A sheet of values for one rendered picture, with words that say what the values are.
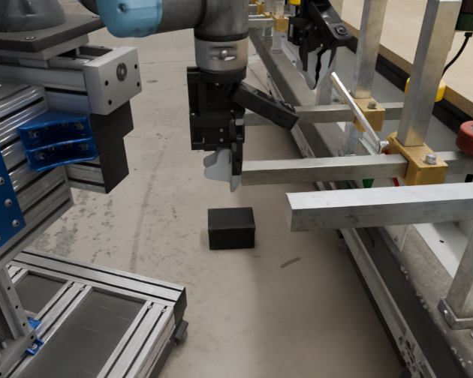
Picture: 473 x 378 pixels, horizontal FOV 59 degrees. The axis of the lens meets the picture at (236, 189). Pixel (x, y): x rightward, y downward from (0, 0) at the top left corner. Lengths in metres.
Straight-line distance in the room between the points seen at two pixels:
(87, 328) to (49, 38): 0.83
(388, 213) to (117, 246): 1.57
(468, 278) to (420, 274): 0.13
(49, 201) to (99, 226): 1.16
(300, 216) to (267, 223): 1.55
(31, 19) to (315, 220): 0.62
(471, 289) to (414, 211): 0.22
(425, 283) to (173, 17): 0.56
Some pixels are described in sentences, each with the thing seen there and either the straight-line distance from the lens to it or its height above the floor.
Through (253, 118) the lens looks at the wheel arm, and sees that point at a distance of 0.91.
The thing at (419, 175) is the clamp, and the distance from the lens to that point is 0.74.
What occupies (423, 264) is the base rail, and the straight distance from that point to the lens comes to 0.80.
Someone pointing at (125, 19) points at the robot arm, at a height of 1.11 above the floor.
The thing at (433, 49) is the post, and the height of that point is 1.04.
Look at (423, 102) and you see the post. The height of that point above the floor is 0.95.
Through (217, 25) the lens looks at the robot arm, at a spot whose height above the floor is 1.09.
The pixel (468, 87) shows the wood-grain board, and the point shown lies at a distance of 1.05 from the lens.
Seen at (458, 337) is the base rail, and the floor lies 0.70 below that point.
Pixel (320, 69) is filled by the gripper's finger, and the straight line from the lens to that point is 0.98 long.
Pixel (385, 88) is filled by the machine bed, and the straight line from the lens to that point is 1.38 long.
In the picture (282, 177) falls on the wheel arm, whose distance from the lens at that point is 0.70.
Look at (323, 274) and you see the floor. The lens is 1.75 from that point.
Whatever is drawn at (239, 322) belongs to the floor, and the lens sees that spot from 1.55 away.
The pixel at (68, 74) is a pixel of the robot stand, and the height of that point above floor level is 0.97.
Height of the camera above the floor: 1.20
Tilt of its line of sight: 33 degrees down
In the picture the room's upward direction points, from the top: straight up
